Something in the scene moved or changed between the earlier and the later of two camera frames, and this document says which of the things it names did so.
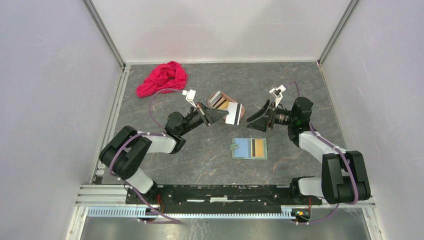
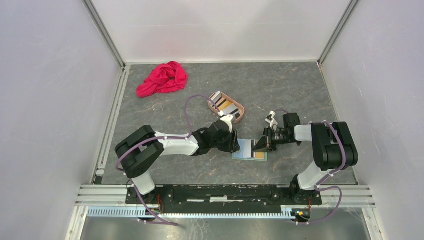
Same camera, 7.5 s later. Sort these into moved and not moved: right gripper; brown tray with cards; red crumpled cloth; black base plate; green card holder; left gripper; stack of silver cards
Moved: right gripper; left gripper
Not moved: red crumpled cloth; black base plate; green card holder; stack of silver cards; brown tray with cards
